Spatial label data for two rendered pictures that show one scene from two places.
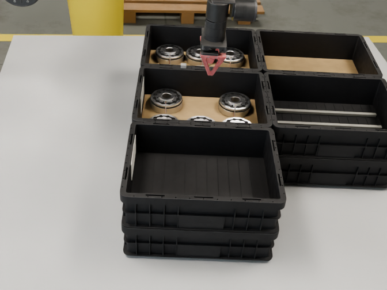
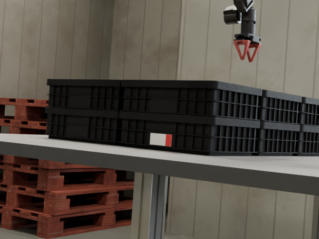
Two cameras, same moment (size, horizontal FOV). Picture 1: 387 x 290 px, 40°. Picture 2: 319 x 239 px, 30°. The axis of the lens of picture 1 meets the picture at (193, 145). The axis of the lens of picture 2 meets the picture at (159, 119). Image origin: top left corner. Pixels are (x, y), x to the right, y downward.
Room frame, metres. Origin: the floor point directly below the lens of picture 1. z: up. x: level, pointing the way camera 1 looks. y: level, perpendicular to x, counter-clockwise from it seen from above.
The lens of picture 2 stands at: (3.20, 1.26, 0.79)
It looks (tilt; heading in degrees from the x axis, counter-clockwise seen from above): 0 degrees down; 222
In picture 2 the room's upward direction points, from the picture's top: 4 degrees clockwise
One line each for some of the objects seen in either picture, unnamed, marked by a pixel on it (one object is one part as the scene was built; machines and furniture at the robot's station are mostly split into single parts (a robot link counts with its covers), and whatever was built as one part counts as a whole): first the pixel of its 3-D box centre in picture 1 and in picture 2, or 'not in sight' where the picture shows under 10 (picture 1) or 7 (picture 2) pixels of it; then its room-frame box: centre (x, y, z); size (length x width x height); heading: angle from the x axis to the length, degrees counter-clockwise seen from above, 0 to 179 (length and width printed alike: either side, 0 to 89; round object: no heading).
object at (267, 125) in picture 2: not in sight; (234, 136); (1.34, -0.02, 0.76); 0.40 x 0.30 x 0.12; 92
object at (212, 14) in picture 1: (219, 9); (247, 15); (1.27, -0.04, 1.24); 0.07 x 0.06 x 0.07; 96
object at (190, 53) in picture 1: (200, 53); not in sight; (1.71, 0.00, 0.86); 0.10 x 0.10 x 0.01
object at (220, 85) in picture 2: (201, 48); (191, 87); (1.64, 0.00, 0.92); 0.40 x 0.30 x 0.02; 92
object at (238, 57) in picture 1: (230, 54); not in sight; (1.72, -0.11, 0.86); 0.10 x 0.10 x 0.01
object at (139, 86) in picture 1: (201, 97); (238, 95); (1.34, -0.02, 0.92); 0.40 x 0.30 x 0.02; 92
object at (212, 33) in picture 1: (215, 30); (248, 31); (1.27, -0.04, 1.18); 0.10 x 0.07 x 0.07; 2
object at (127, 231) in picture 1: (198, 205); (273, 138); (1.04, -0.03, 0.76); 0.40 x 0.30 x 0.12; 92
